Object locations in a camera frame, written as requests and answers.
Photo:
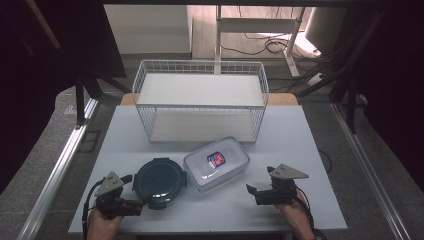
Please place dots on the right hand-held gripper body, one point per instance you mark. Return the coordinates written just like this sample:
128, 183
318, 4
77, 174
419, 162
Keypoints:
280, 195

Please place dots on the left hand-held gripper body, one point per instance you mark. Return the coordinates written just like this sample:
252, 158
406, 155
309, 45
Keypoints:
108, 185

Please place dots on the round dark lidded container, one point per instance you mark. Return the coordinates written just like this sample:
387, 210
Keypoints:
160, 181

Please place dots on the clear rectangular lidded container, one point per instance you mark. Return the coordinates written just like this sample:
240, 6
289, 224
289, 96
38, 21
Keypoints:
216, 165

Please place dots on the person's right hand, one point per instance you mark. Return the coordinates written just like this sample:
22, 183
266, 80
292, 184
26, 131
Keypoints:
298, 216

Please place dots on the person's left hand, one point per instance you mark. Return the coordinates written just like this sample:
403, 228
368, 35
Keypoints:
101, 228

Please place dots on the black metal stand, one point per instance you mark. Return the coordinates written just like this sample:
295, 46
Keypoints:
350, 100
80, 103

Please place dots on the dark curtain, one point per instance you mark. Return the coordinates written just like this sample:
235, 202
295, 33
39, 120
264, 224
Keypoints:
400, 83
40, 66

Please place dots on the white metal stand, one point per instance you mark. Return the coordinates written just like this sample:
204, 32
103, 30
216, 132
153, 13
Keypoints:
256, 25

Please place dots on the white cabinet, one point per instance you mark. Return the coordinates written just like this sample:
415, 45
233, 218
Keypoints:
150, 30

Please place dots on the aluminium rail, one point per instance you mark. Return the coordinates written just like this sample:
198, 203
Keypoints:
56, 176
366, 170

